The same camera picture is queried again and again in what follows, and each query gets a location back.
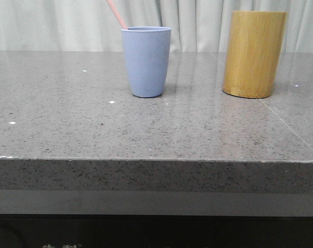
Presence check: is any blue plastic cup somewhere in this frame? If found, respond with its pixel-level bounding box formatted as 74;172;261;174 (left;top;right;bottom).
122;26;172;98

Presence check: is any bamboo cylindrical holder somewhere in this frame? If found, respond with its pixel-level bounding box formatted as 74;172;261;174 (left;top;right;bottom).
222;11;287;99

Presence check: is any pale green curtain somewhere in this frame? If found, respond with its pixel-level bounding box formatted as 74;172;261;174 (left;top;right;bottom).
0;1;313;53

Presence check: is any dark cabinet under counter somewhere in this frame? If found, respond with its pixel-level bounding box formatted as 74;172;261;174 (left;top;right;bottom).
0;190;313;247

